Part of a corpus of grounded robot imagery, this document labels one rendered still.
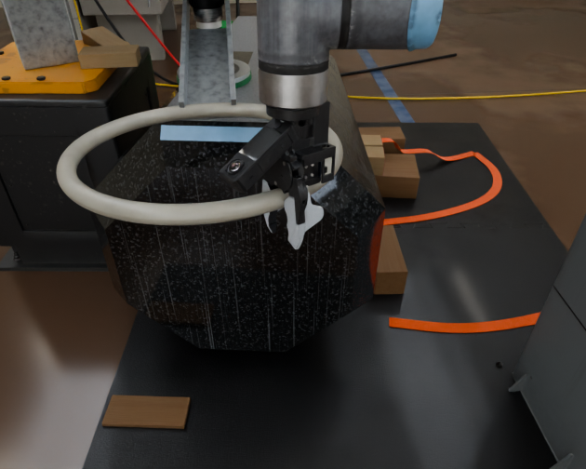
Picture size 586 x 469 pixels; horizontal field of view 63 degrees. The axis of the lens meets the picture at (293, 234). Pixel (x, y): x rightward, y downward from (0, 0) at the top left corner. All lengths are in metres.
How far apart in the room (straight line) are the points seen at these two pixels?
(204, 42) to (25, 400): 1.24
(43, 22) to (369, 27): 1.54
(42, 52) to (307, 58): 1.52
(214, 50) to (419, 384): 1.19
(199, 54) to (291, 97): 0.70
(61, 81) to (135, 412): 1.12
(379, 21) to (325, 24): 0.06
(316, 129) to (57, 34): 1.47
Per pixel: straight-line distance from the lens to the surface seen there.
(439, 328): 1.87
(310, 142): 0.69
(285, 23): 0.60
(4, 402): 1.88
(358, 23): 0.61
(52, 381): 1.86
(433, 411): 1.66
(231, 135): 1.22
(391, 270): 1.88
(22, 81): 1.94
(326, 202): 1.24
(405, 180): 2.46
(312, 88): 0.62
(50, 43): 2.03
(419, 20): 0.62
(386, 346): 1.78
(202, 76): 1.22
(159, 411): 1.63
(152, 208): 0.68
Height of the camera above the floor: 1.37
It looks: 38 degrees down
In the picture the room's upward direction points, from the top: straight up
